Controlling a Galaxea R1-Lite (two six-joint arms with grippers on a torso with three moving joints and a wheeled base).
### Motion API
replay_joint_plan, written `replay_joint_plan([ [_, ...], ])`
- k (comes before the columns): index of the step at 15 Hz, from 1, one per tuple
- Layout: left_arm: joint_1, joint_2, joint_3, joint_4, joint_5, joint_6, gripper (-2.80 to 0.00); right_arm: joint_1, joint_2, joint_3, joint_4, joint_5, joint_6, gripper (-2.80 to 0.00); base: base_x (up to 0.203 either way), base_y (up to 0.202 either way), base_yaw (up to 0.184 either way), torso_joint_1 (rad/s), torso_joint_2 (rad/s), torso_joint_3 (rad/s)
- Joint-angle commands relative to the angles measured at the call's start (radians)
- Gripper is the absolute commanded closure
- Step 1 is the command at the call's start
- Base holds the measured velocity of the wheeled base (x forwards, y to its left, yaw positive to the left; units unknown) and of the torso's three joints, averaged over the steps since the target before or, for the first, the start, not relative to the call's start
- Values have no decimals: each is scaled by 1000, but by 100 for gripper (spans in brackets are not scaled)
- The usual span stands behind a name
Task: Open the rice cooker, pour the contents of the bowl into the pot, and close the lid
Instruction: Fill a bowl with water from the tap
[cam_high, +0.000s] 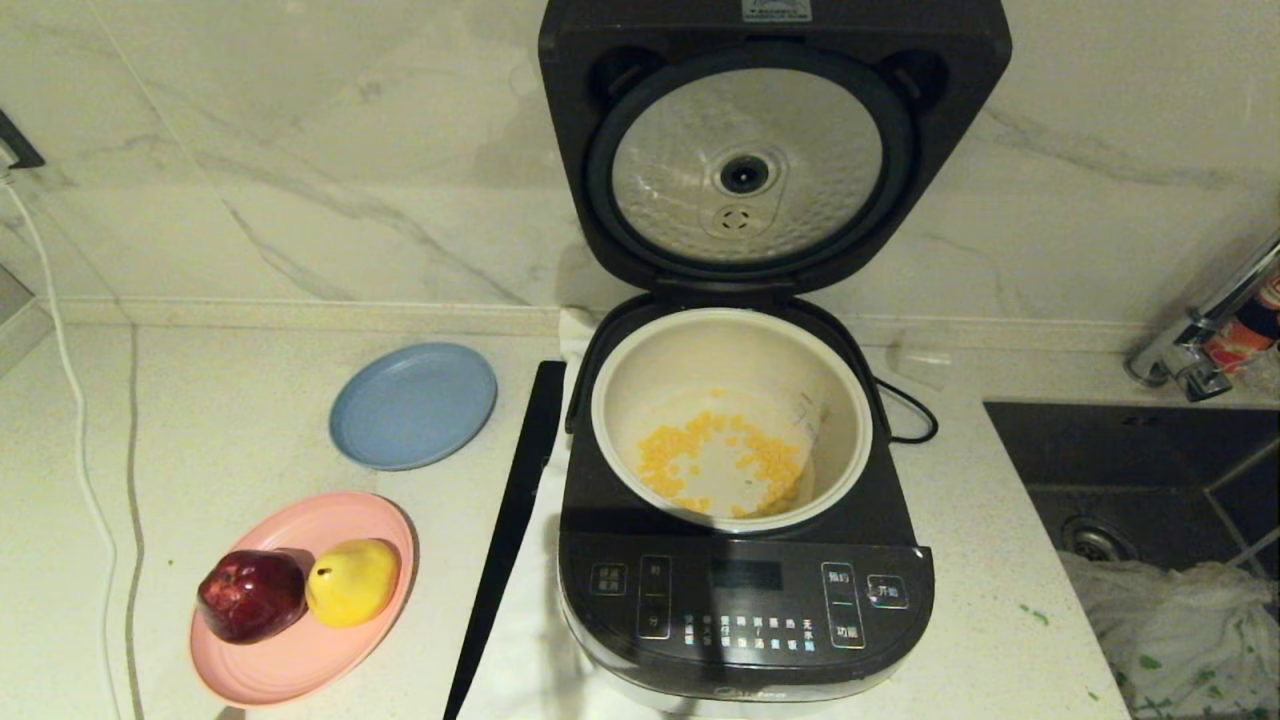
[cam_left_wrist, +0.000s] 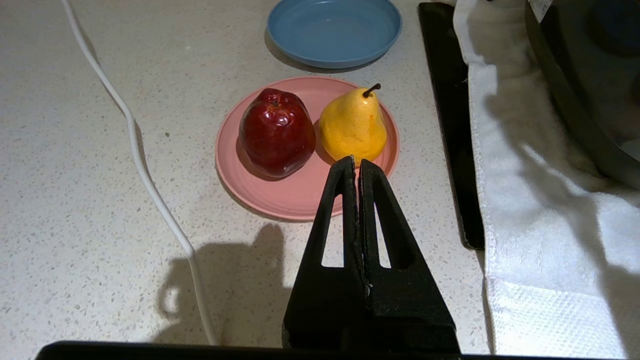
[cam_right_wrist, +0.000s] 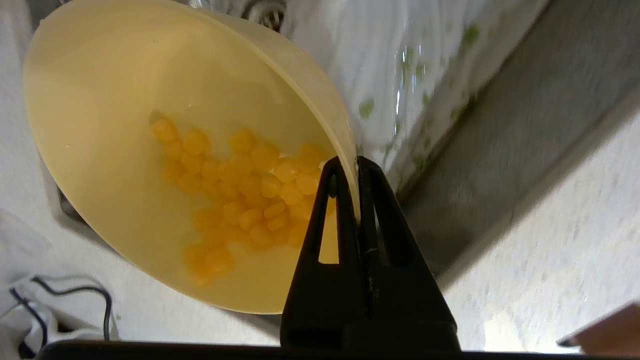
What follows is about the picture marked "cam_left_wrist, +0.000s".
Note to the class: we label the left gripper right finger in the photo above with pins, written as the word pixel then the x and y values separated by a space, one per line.
pixel 410 310

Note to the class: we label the blue plate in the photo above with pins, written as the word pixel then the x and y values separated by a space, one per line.
pixel 335 35

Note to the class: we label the long black flat strip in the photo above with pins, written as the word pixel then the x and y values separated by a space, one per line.
pixel 450 125

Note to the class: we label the pink plate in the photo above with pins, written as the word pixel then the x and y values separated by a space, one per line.
pixel 290 195

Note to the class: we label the yellow pear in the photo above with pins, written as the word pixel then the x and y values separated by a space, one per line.
pixel 352 130

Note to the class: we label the red apple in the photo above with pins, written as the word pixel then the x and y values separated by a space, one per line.
pixel 275 135

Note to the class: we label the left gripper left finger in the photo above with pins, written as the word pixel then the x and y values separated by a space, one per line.
pixel 320 310

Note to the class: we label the white towel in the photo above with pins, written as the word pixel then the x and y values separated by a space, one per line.
pixel 540 225

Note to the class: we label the black rice cooker base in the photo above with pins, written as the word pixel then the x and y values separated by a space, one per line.
pixel 590 75

